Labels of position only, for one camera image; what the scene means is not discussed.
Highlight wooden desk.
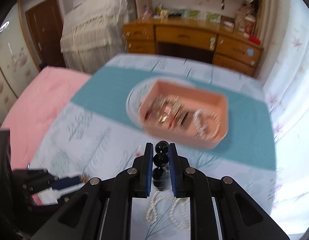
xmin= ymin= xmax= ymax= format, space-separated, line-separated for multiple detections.
xmin=123 ymin=18 xmax=263 ymax=76

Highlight fringed beige cover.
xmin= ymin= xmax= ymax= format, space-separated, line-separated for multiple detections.
xmin=60 ymin=0 xmax=137 ymax=74

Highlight white pearl necklace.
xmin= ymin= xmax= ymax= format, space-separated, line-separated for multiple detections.
xmin=145 ymin=190 xmax=191 ymax=231

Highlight pink jewelry tray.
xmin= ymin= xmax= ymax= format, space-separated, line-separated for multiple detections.
xmin=139 ymin=80 xmax=228 ymax=150

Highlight round clear plate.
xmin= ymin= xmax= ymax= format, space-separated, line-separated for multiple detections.
xmin=126 ymin=76 xmax=195 ymax=129

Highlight white floral curtain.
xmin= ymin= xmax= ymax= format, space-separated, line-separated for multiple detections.
xmin=259 ymin=0 xmax=309 ymax=239

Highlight floral white bedsheet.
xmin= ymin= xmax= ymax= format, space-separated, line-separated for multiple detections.
xmin=31 ymin=54 xmax=275 ymax=239

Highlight brown wooden door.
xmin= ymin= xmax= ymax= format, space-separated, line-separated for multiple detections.
xmin=25 ymin=0 xmax=66 ymax=68

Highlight pearl bracelet in tray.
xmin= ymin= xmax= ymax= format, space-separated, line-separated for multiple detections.
xmin=193 ymin=108 xmax=221 ymax=140

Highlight teal cloth mat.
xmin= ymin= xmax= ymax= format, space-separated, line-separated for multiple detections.
xmin=71 ymin=66 xmax=276 ymax=170

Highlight pink blanket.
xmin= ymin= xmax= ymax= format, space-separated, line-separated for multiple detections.
xmin=0 ymin=67 xmax=91 ymax=169

